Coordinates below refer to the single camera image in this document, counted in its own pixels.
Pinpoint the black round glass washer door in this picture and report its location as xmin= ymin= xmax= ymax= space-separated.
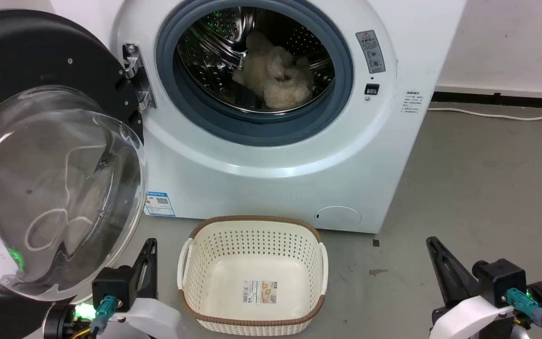
xmin=0 ymin=9 xmax=148 ymax=303

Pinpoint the grey warning sticker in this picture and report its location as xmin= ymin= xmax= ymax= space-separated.
xmin=356 ymin=30 xmax=386 ymax=74

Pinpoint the white front-load washing machine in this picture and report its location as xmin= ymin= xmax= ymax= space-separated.
xmin=49 ymin=0 xmax=468 ymax=234

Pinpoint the small text instruction sticker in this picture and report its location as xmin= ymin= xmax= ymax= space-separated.
xmin=402 ymin=90 xmax=423 ymax=115

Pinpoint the cream plastic laundry basket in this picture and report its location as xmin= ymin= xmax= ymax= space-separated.
xmin=177 ymin=216 xmax=329 ymax=337

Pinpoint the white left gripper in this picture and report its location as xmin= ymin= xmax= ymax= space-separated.
xmin=99 ymin=238 xmax=183 ymax=339

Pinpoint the teal left cable connector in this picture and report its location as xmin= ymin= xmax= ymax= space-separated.
xmin=89 ymin=295 xmax=117 ymax=334

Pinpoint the teal cable connector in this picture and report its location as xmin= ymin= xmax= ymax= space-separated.
xmin=89 ymin=295 xmax=117 ymax=334
xmin=506 ymin=288 xmax=542 ymax=326

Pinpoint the chrome door hinge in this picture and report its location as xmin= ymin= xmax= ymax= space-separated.
xmin=121 ymin=43 xmax=157 ymax=112

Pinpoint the steel perforated washer drum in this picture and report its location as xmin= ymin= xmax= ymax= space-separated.
xmin=176 ymin=7 xmax=336 ymax=114

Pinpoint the white cable on floor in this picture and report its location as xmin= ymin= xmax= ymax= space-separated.
xmin=427 ymin=107 xmax=542 ymax=121

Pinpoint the round drain filter cover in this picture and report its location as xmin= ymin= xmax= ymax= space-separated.
xmin=314 ymin=206 xmax=362 ymax=231

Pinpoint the beige plush teddy toy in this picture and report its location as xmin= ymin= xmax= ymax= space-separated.
xmin=231 ymin=32 xmax=315 ymax=110

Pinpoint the black baseboard strip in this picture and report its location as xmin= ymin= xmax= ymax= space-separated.
xmin=431 ymin=91 xmax=542 ymax=110

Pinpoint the paper product label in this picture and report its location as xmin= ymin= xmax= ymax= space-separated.
xmin=242 ymin=280 xmax=278 ymax=304

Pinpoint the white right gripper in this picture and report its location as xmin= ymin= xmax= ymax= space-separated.
xmin=426 ymin=236 xmax=517 ymax=339

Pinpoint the teal right cable connector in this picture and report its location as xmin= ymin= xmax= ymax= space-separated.
xmin=506 ymin=288 xmax=542 ymax=326

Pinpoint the blue energy label sticker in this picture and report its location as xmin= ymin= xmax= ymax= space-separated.
xmin=145 ymin=191 xmax=176 ymax=217

